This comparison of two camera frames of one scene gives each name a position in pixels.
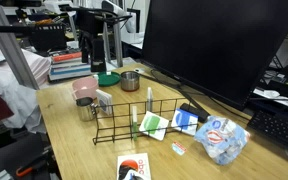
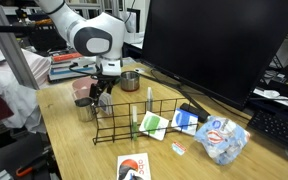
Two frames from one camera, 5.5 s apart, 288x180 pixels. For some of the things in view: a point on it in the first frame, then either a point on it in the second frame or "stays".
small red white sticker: [178, 148] stays
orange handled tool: [27, 170] stays
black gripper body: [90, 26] to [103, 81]
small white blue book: [105, 101] stays
